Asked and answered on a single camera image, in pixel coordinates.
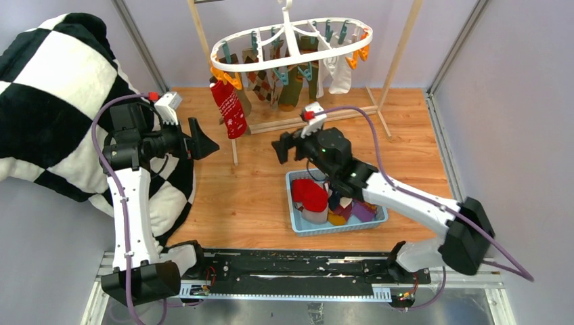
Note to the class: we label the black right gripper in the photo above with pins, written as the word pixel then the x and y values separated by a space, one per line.
pixel 286 141

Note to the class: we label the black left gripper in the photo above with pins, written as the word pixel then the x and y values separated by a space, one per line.
pixel 195 146

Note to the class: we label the light blue plastic basket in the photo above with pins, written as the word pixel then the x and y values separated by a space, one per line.
pixel 304 228

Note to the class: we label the grey striped sock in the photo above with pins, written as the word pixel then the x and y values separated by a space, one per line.
pixel 314 215

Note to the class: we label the purple orange striped sock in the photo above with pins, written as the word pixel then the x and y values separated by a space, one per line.
pixel 365 212
pixel 336 220

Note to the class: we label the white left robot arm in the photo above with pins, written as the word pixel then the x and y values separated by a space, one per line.
pixel 140 273

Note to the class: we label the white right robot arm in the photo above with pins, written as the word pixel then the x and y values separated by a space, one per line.
pixel 462 229

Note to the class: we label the white round clip hanger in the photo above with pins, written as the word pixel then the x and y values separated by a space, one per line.
pixel 306 41

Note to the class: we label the red snowflake sock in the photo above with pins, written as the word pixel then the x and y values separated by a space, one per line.
pixel 230 108

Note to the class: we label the green brown striped sock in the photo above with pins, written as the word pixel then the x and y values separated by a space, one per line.
pixel 297 75

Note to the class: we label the argyle brown sock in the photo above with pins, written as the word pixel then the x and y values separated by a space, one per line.
pixel 264 83

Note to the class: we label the white sock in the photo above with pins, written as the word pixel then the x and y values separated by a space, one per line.
pixel 339 70

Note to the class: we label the black white checkered blanket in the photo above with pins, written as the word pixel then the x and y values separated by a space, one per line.
pixel 55 80

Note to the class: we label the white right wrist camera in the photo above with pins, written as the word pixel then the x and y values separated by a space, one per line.
pixel 314 116

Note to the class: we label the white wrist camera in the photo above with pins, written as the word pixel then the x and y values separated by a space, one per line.
pixel 166 106
pixel 314 116

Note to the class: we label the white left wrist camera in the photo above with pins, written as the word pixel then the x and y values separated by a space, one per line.
pixel 166 106

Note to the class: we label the wooden drying rack frame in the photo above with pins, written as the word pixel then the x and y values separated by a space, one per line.
pixel 282 73

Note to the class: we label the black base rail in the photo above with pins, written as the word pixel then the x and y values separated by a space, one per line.
pixel 296 275

